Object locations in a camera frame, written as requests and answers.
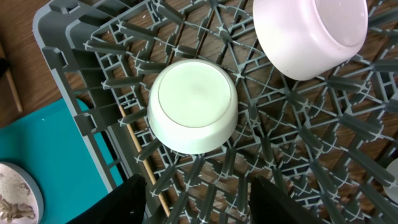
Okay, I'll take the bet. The grey dishwasher rack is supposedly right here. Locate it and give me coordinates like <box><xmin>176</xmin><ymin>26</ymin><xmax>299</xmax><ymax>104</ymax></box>
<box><xmin>33</xmin><ymin>0</ymin><xmax>397</xmax><ymax>223</ymax></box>

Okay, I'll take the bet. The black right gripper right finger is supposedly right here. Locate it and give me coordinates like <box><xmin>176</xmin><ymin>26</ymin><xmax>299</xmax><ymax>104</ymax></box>
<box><xmin>249</xmin><ymin>175</ymin><xmax>322</xmax><ymax>224</ymax></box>

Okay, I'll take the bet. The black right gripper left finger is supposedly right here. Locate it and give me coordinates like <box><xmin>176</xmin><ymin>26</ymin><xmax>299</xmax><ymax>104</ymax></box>
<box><xmin>67</xmin><ymin>174</ymin><xmax>146</xmax><ymax>224</ymax></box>

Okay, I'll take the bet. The pink bowl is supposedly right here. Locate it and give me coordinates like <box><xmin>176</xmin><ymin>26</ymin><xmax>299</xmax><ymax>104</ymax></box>
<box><xmin>252</xmin><ymin>0</ymin><xmax>368</xmax><ymax>80</ymax></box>

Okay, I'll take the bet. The white bowl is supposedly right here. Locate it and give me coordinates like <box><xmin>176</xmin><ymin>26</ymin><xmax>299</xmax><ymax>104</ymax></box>
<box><xmin>147</xmin><ymin>59</ymin><xmax>238</xmax><ymax>154</ymax></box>

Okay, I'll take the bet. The wooden chopstick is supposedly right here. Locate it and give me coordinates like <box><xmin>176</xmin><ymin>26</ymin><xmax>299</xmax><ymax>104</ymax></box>
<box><xmin>119</xmin><ymin>105</ymin><xmax>170</xmax><ymax>217</ymax></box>
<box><xmin>1</xmin><ymin>45</ymin><xmax>23</xmax><ymax>113</ymax></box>

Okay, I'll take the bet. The white cup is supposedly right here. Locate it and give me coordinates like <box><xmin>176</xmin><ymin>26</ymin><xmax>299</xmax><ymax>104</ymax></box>
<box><xmin>382</xmin><ymin>157</ymin><xmax>398</xmax><ymax>203</ymax></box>

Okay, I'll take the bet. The teal serving tray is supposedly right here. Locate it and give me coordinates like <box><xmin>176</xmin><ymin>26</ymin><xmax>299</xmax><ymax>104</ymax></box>
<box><xmin>1</xmin><ymin>100</ymin><xmax>108</xmax><ymax>223</ymax></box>

